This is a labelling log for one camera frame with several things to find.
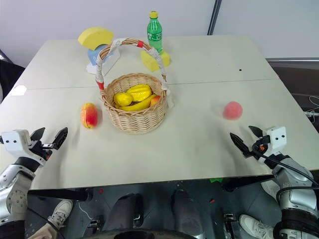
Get yellow rectangular sponge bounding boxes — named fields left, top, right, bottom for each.
left=140, top=49, right=171, bottom=73

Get wicker basket with lace handle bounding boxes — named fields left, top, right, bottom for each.
left=94, top=37, right=175, bottom=135

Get yellow banana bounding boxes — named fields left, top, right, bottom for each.
left=114, top=94, right=157, bottom=112

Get dark rounded knee shape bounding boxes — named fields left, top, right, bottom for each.
left=171, top=189, right=203, bottom=235

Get white loose cables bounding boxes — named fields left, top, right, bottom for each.
left=303, top=94, right=319, bottom=123

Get yellow starfruit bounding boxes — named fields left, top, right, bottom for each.
left=126, top=84, right=153, bottom=102

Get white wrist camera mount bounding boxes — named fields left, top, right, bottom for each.
left=0, top=129, right=48, bottom=165
left=264, top=126, right=288, bottom=157

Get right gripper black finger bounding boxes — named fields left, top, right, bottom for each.
left=229, top=132, right=250, bottom=156
left=248, top=125, right=264, bottom=139

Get light blue block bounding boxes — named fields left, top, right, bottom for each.
left=87, top=44, right=111, bottom=67

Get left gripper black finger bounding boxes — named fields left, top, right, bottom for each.
left=30, top=127, right=46, bottom=143
left=50, top=126, right=69, bottom=151

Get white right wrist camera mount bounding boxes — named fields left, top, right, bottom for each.
left=264, top=126, right=288, bottom=157

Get dark chair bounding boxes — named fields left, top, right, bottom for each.
left=0, top=48, right=26, bottom=106

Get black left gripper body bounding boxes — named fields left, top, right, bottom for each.
left=29, top=139, right=54, bottom=164

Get white sneaker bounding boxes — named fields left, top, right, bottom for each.
left=238, top=214, right=276, bottom=239
left=47, top=199, right=73, bottom=230

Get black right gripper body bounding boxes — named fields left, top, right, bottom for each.
left=243, top=135, right=272, bottom=164

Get green plastic soda bottle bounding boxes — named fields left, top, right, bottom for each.
left=146, top=10, right=164, bottom=54

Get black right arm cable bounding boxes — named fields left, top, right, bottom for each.
left=251, top=143, right=319, bottom=190

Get white flat block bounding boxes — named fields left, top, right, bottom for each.
left=85, top=51, right=121, bottom=76

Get grey vertical wall post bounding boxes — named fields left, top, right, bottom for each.
left=206, top=0, right=223, bottom=36

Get yellow semicircle sponge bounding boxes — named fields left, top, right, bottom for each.
left=77, top=26, right=115, bottom=49

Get yellow lemon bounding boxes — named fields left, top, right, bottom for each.
left=113, top=92, right=133, bottom=107

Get red yellow mango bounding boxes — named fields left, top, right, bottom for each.
left=80, top=102, right=99, bottom=129

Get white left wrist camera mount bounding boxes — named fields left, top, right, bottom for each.
left=0, top=129, right=48, bottom=165

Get pink peach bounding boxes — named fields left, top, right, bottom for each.
left=222, top=101, right=243, bottom=120

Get black table frame bar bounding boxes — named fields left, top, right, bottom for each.
left=223, top=175, right=275, bottom=193
left=27, top=188, right=91, bottom=202

